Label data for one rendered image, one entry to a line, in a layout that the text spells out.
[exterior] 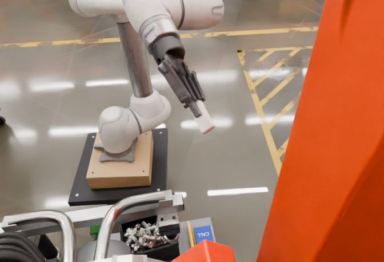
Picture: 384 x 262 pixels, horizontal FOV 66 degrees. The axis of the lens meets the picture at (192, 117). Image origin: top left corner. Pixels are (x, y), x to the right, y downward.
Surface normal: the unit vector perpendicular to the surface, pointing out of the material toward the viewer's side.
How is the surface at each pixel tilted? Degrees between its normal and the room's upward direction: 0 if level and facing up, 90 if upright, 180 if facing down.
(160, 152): 0
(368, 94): 90
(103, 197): 0
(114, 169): 4
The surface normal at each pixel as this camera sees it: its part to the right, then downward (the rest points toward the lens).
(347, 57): -0.99, 0.14
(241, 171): -0.04, -0.74
